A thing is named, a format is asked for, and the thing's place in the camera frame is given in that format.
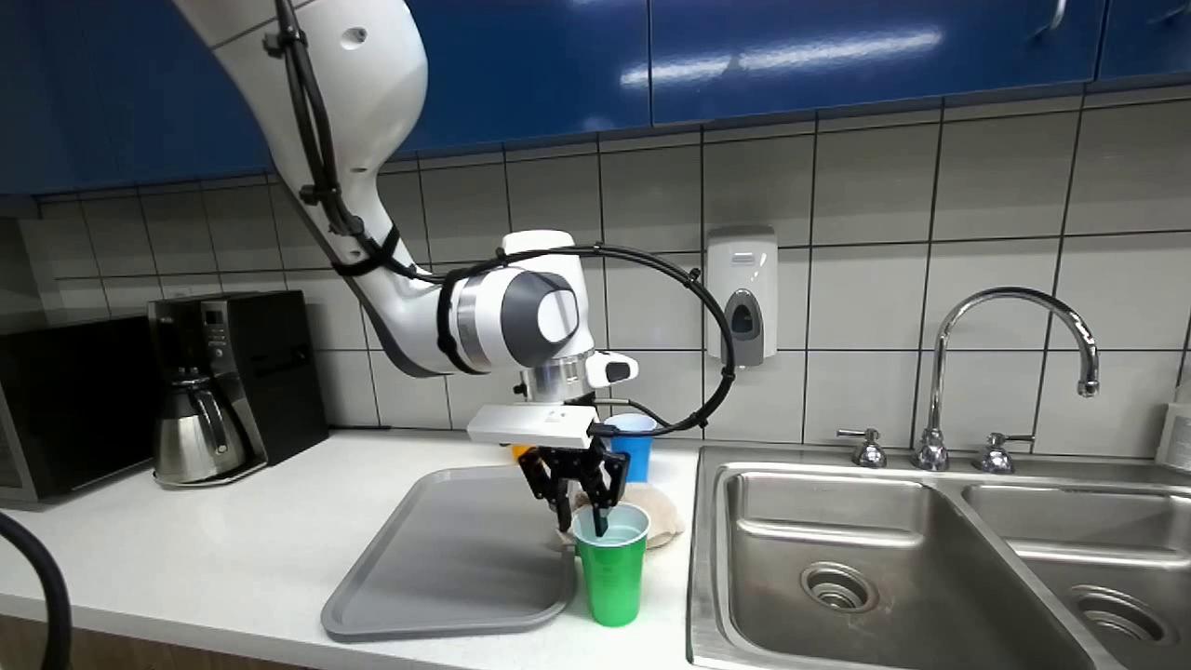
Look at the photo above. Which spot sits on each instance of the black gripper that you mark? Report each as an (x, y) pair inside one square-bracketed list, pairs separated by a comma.
[(593, 462)]

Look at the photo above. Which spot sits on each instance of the green plastic cup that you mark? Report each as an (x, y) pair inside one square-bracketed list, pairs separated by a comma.
[(613, 560)]

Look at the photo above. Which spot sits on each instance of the blue plastic cup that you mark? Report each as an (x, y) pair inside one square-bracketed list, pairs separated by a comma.
[(634, 439)]

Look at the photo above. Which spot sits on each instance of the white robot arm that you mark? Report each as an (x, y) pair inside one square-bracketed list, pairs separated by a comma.
[(372, 189)]

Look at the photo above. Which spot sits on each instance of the grey plastic tray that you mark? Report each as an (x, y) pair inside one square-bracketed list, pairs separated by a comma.
[(462, 552)]

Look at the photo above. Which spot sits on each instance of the beige knitted cloth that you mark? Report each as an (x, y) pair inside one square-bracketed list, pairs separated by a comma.
[(664, 523)]

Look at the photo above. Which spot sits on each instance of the stainless steel double sink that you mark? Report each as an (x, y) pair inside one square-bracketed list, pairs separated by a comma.
[(810, 563)]

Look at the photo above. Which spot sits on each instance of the white soap dispenser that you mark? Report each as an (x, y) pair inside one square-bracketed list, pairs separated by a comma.
[(741, 277)]

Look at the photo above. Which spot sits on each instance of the chrome kitchen faucet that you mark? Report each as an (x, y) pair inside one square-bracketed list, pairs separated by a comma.
[(980, 377)]

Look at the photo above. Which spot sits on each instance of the black steel coffee maker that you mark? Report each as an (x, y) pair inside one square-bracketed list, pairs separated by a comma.
[(238, 384)]

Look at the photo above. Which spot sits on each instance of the black microwave oven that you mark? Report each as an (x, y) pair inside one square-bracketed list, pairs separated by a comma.
[(77, 409)]

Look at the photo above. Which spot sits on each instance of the wooden lower cabinets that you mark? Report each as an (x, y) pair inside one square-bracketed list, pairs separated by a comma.
[(23, 648)]

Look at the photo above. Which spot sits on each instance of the blue upper cabinets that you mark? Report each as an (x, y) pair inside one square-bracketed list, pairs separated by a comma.
[(134, 91)]

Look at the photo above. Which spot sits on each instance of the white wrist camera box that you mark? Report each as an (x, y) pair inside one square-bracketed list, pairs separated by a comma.
[(534, 426)]

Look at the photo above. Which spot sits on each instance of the black hose foreground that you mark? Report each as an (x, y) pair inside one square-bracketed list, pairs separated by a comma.
[(55, 593)]

